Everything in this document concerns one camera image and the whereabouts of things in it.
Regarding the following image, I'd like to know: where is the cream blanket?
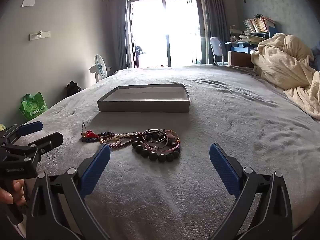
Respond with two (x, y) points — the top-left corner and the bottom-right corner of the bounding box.
(250, 33), (320, 120)

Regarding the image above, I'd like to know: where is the green shopping bag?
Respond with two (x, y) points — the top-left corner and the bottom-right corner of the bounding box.
(19, 91), (48, 121)

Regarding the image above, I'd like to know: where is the black bag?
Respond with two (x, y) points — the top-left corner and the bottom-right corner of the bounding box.
(66, 81), (82, 97)

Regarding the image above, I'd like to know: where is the person's left hand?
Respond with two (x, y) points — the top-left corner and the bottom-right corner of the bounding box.
(0, 179), (27, 207)

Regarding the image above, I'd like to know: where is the row of books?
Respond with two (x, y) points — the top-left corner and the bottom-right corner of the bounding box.
(244, 16), (276, 33)

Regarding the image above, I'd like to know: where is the dark blue bead bracelet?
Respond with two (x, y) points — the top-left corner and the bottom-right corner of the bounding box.
(80, 131), (114, 143)

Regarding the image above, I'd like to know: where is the white wall hook rack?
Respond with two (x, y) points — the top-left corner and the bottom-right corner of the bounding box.
(28, 31), (51, 41)

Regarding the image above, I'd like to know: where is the stack of papers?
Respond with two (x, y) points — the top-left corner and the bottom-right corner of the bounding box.
(237, 34), (266, 44)

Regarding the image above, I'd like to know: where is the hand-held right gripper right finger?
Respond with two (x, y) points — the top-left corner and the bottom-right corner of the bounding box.
(209, 143), (293, 240)

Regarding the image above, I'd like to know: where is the red charm bracelet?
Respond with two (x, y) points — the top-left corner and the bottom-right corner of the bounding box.
(80, 121), (98, 139)

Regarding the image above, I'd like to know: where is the dark purple bead bracelet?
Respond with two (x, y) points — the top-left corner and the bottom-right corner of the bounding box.
(100, 137), (137, 150)

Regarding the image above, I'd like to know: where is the large black bead bracelet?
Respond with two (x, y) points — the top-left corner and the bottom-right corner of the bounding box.
(132, 140), (181, 162)

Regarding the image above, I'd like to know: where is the brown wooden board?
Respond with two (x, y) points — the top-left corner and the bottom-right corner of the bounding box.
(230, 52), (255, 68)

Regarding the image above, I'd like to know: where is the light blue desk chair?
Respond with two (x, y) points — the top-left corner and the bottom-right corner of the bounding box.
(209, 37), (229, 65)

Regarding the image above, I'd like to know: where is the white standing fan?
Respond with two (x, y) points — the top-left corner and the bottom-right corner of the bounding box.
(89, 54), (108, 82)

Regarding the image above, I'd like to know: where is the grey curtain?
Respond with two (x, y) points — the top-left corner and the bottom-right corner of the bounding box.
(201, 0), (234, 65)
(112, 0), (129, 72)

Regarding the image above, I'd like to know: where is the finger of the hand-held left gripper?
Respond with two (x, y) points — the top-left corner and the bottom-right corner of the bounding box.
(1, 121), (43, 143)
(5, 132), (64, 161)

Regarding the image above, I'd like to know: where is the grey bed cover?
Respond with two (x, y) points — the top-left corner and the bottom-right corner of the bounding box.
(15, 64), (320, 240)

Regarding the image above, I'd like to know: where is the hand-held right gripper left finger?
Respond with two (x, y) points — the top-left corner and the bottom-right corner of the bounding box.
(26, 144), (112, 240)

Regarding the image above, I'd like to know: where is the black cord bracelet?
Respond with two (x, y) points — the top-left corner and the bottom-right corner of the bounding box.
(142, 129), (169, 148)

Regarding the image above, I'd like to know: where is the glass balcony door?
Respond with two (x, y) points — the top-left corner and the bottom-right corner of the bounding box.
(127, 0), (208, 68)

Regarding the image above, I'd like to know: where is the shallow grey cardboard box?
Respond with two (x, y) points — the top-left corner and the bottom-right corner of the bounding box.
(97, 84), (191, 113)

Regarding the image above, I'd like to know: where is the blue blanket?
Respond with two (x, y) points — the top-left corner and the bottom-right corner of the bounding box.
(311, 41), (320, 68)

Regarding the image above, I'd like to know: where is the patterned fabric piece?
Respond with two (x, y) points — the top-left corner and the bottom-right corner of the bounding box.
(140, 129), (181, 153)

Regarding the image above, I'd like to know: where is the blue desk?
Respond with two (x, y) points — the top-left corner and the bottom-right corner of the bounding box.
(225, 41), (256, 67)

